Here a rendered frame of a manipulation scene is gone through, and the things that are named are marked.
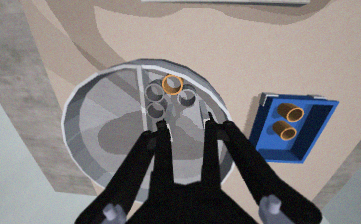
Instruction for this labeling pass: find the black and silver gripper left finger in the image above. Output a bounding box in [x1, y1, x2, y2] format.
[74, 104, 177, 224]

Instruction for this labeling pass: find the bronze bushing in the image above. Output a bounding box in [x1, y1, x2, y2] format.
[272, 120, 297, 140]
[162, 73, 184, 95]
[277, 103, 304, 122]

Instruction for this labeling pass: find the dark grey metal cylinder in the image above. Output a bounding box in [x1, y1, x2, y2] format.
[145, 79, 166, 103]
[146, 98, 168, 120]
[177, 84, 197, 108]

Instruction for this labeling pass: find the blue shallow tray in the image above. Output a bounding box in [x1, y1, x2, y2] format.
[249, 92, 339, 164]

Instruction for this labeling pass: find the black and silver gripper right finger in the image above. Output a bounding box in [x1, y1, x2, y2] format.
[197, 99, 323, 224]

